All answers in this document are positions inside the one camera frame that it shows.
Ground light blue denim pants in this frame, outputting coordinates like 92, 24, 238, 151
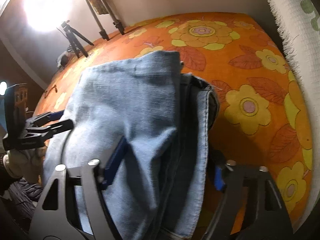
42, 50, 219, 239

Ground gloved left hand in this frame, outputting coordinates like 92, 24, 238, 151
2, 146, 47, 184

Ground white power strip with adapters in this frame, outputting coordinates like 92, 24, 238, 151
56, 51, 71, 69

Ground small black tripod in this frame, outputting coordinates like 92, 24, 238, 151
58, 20, 94, 58

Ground orange floral bed sheet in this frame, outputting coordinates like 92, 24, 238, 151
35, 12, 313, 226

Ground tall silver tripod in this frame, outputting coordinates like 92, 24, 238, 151
85, 0, 125, 40

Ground green white patterned blanket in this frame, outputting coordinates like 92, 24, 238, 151
268, 0, 319, 226

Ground black usb cable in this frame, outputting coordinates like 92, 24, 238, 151
44, 84, 58, 98

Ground bright ring light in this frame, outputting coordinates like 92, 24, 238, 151
23, 0, 75, 33

